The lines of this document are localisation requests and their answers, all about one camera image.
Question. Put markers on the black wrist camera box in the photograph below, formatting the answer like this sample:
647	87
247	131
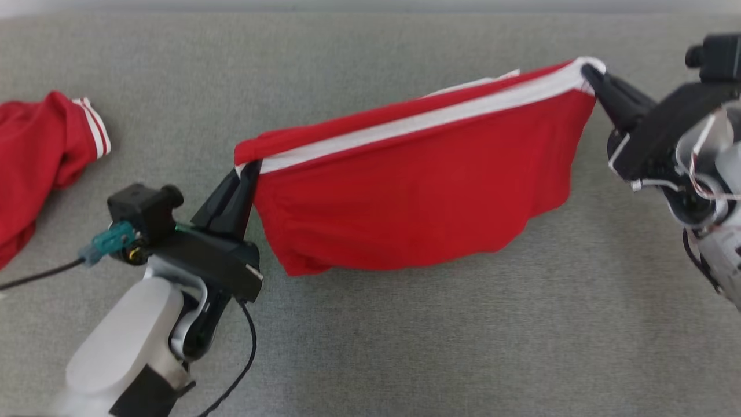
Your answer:
721	58
145	211

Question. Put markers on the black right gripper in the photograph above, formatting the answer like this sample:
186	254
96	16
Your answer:
654	139

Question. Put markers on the red shorts with white waistband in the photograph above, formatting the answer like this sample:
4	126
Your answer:
417	191

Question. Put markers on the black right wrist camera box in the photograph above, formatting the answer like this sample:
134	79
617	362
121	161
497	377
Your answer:
721	58

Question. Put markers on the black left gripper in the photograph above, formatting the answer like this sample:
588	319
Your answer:
214	260

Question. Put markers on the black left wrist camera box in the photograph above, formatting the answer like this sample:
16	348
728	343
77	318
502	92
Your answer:
145	211

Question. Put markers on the red jersey with white sleeves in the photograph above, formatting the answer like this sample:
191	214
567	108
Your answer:
35	156

